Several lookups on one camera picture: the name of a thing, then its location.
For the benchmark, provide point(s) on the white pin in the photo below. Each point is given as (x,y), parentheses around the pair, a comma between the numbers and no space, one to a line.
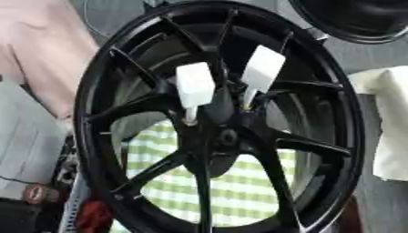
(194,82)
(262,70)

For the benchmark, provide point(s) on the black spoked wheel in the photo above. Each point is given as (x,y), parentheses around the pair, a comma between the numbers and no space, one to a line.
(202,170)

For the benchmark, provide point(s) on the black round object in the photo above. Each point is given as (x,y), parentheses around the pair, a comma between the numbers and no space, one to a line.
(361,18)

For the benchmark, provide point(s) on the white cloth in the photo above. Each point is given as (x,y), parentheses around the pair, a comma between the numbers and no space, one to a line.
(390,121)

